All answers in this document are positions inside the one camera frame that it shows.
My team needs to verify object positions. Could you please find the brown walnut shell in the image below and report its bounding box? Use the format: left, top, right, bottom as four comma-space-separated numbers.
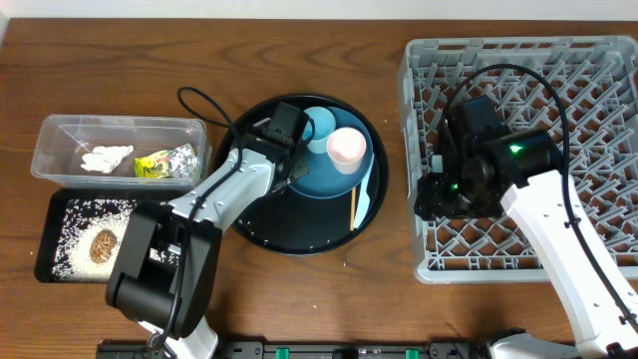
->
89, 229, 118, 264

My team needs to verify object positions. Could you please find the light blue cup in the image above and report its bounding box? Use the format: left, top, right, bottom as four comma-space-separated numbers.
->
302, 107, 336, 155

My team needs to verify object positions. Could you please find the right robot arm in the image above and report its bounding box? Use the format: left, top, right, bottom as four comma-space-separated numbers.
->
415, 123, 637, 358

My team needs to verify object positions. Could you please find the dark blue plate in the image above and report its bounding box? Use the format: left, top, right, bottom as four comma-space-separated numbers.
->
290, 107, 374, 199

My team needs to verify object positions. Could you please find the black rectangular tray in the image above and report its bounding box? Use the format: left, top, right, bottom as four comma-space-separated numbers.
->
34, 188, 180, 283

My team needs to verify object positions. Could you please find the white tissue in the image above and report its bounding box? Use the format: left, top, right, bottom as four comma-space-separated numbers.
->
81, 146, 135, 174

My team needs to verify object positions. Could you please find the clear plastic bin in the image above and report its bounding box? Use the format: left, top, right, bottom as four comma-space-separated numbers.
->
31, 115, 210, 191

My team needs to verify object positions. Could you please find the black mounting rail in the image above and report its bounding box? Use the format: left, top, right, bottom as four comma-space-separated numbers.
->
95, 341, 493, 359

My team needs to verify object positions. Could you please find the round black serving tray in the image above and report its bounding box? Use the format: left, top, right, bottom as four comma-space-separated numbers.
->
233, 94, 389, 255

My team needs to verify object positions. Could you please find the yellow snack wrapper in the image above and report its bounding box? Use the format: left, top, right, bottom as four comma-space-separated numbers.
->
134, 144, 198, 179

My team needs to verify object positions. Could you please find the light blue plastic knife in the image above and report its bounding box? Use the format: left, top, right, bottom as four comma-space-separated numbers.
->
353, 158, 374, 229

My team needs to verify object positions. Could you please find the pink cup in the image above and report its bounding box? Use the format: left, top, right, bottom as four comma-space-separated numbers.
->
327, 127, 367, 175

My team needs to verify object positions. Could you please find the cooked white rice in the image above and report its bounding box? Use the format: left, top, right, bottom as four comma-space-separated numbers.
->
51, 197, 178, 281

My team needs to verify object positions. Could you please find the grey dishwasher rack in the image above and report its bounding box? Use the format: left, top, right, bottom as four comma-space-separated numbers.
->
397, 36, 637, 284

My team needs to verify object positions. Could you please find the wooden chopstick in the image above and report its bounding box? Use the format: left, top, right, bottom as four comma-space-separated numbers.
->
349, 187, 357, 232

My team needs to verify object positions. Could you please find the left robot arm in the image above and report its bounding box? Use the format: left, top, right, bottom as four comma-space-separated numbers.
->
106, 129, 306, 358

